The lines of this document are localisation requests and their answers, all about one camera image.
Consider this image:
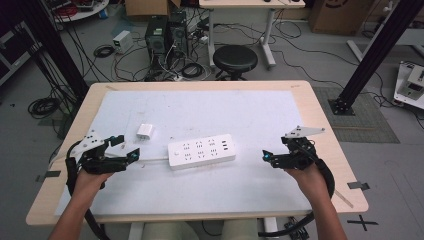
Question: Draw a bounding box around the black tape cross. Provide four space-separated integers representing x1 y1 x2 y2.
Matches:
346 214 380 232

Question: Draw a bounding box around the white charger adapter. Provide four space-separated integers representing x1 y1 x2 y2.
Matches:
136 123 155 141

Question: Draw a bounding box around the white-legged wooden desk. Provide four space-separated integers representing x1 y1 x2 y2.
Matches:
198 0 306 70

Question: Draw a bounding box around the white table leg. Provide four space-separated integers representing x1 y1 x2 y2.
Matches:
262 216 280 235
127 222 145 240

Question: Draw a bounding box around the black device under table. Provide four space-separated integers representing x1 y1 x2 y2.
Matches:
284 216 310 240

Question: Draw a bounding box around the white power supply box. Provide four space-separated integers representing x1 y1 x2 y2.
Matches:
112 29 135 55

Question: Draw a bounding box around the round white table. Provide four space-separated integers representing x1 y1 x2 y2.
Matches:
43 0 111 24

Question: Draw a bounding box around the grey floor mat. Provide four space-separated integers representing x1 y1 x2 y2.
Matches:
312 86 401 145

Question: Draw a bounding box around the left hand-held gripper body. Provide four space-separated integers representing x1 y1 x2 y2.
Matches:
65 129 118 175

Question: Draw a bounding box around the black metal rack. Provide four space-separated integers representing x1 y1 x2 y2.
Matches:
0 21 42 86

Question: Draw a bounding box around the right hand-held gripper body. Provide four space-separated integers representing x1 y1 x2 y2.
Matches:
279 124 326 172

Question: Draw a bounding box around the black computer tower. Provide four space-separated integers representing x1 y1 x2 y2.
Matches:
167 11 190 58
144 15 169 65

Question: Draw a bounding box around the white power strip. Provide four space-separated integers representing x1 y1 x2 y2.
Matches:
167 133 237 171

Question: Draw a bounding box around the white table mat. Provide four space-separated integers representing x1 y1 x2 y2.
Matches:
54 89 313 217

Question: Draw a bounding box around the black round stool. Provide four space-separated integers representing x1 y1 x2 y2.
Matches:
212 44 259 82

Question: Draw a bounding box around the black aluminium post with base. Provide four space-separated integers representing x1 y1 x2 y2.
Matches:
327 0 424 117

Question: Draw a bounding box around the large black cable coil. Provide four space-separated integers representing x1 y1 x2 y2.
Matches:
27 96 61 120

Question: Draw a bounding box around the white machine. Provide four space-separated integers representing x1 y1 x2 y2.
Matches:
392 60 424 111

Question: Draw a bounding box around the person's left hand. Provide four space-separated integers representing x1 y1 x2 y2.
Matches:
71 167 114 200

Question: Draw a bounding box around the small black cable coil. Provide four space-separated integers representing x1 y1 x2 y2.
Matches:
92 44 116 59

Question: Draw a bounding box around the small cardboard box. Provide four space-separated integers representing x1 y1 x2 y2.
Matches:
124 0 181 18

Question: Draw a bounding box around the person's right hand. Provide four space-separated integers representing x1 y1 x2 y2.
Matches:
283 164 332 202

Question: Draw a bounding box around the large cardboard box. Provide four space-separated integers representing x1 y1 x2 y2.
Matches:
307 0 376 36

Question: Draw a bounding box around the white power strip cable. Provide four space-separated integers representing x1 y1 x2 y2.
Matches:
137 156 170 165

